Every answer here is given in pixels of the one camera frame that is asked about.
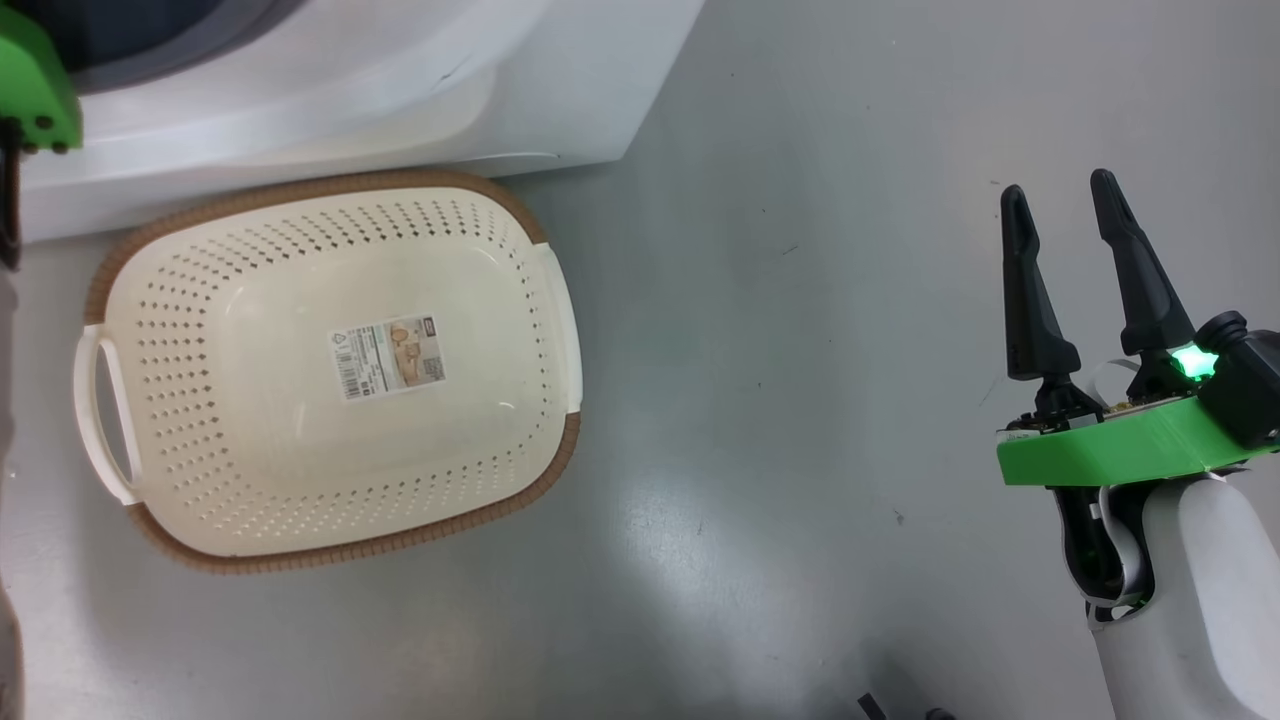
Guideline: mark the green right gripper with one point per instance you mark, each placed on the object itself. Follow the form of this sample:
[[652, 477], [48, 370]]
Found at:
[[1100, 448]]

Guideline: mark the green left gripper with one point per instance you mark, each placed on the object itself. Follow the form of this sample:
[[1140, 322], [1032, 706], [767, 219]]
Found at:
[[35, 85]]

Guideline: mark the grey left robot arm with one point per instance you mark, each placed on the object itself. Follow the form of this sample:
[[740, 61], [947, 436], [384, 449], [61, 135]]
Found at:
[[8, 450]]

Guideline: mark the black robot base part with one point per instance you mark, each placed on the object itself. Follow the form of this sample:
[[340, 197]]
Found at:
[[870, 706]]

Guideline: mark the white front-load washing machine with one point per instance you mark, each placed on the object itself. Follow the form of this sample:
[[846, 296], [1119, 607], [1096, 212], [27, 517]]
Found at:
[[400, 80]]

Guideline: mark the paper label in basket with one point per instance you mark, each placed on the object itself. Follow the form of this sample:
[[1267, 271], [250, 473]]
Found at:
[[385, 358]]

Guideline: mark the cream perforated laundry basket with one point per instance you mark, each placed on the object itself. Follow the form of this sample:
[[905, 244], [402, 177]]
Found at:
[[300, 470]]

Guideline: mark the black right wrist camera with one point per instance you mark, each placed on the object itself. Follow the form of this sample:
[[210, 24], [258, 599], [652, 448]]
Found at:
[[1245, 380]]

